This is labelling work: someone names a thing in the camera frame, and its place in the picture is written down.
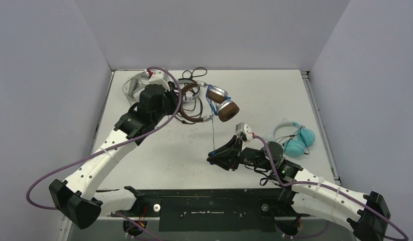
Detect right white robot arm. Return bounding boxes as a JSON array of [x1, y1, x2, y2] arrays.
[[207, 136, 391, 240]]

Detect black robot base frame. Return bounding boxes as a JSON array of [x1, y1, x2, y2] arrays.
[[120, 188, 302, 232]]

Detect brown headphones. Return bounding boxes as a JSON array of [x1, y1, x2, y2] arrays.
[[179, 81, 240, 123]]

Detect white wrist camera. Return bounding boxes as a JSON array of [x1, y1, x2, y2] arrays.
[[235, 122, 254, 142], [145, 70, 171, 91]]

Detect teal cat-ear headphones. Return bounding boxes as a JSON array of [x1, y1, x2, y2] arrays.
[[264, 118, 316, 158]]

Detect grey white headphones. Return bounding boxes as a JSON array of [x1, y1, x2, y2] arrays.
[[122, 71, 149, 104]]

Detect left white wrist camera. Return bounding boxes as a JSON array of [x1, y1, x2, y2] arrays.
[[145, 70, 171, 91]]

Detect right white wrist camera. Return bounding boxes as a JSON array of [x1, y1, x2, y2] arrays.
[[235, 122, 254, 142]]

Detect black earbuds cable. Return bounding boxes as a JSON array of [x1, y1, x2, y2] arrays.
[[279, 126, 311, 156]]

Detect black and white headphones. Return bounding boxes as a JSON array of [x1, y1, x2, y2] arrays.
[[175, 67, 208, 125]]

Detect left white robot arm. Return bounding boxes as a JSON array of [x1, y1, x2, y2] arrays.
[[49, 84, 181, 229]]

